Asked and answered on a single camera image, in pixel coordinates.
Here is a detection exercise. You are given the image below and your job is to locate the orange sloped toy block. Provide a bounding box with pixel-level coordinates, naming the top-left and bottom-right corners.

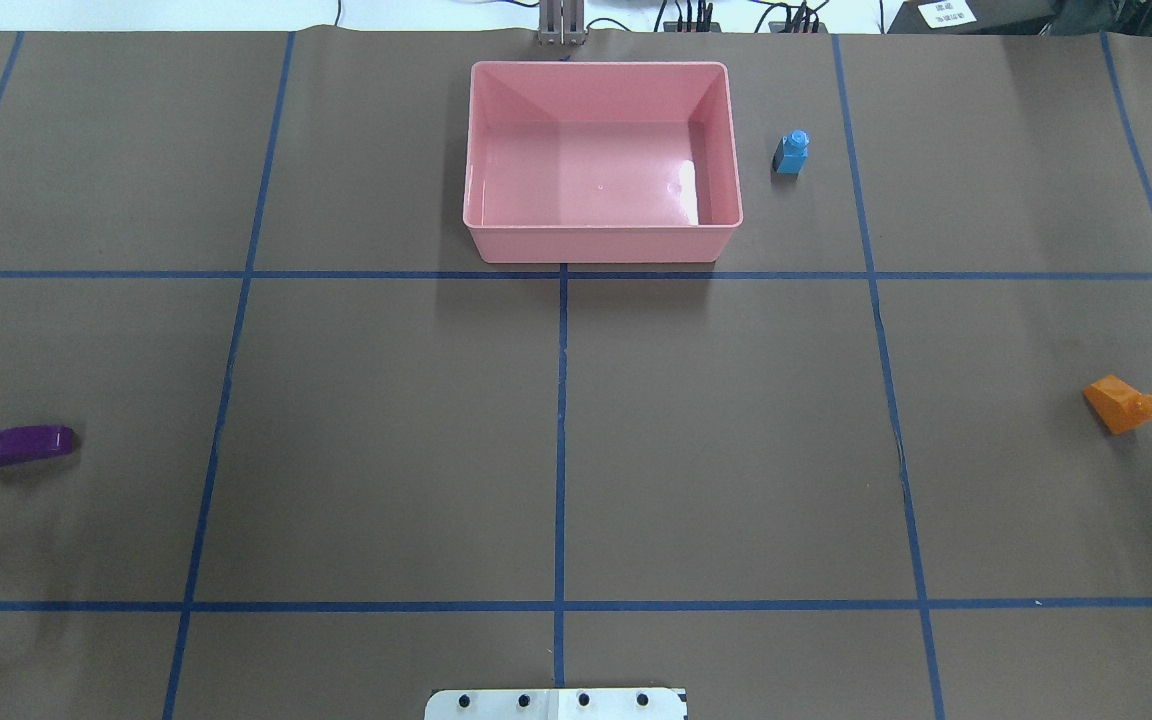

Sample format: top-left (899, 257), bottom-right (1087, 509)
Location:
top-left (1082, 374), bottom-right (1152, 435)

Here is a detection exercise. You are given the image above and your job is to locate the pink plastic box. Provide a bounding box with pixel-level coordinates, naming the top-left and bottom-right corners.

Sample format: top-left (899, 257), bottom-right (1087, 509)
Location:
top-left (462, 61), bottom-right (744, 264)

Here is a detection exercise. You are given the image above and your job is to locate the small blue toy block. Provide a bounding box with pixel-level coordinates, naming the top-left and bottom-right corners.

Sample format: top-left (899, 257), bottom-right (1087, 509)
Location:
top-left (771, 129), bottom-right (812, 176)

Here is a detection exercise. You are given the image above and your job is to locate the black usb hub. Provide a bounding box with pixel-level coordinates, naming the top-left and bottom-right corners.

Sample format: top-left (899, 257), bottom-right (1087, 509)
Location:
top-left (654, 1), bottom-right (721, 33)
top-left (760, 3), bottom-right (826, 35)

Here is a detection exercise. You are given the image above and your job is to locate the brown paper table cover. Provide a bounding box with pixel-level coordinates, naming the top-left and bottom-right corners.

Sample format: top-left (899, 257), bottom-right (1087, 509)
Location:
top-left (0, 26), bottom-right (1152, 719)

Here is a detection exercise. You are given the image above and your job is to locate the purple toy block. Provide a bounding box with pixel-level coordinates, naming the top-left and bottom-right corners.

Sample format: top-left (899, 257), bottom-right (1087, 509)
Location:
top-left (0, 425), bottom-right (76, 468)

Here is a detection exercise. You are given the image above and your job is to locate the aluminium frame post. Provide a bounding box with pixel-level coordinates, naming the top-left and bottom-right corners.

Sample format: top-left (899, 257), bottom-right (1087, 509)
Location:
top-left (536, 0), bottom-right (588, 46)

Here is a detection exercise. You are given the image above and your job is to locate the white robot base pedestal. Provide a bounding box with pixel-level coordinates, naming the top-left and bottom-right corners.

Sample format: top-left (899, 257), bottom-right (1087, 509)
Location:
top-left (424, 687), bottom-right (689, 719)

